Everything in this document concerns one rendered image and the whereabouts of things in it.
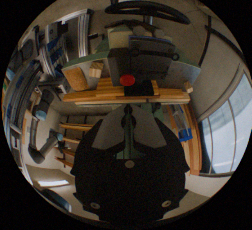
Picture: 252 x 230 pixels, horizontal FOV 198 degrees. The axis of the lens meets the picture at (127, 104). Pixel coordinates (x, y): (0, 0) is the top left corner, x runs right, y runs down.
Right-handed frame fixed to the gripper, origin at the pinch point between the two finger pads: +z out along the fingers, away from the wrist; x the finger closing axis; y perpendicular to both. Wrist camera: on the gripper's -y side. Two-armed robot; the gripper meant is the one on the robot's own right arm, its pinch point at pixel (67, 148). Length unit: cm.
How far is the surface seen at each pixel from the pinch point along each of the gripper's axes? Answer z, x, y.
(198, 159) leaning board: 39, -198, -69
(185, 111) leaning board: 38, -194, 35
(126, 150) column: -41, -80, -2
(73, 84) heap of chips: -69, -64, 22
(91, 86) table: -63, -71, 24
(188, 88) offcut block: -64, -113, 15
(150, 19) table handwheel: -89, -96, 28
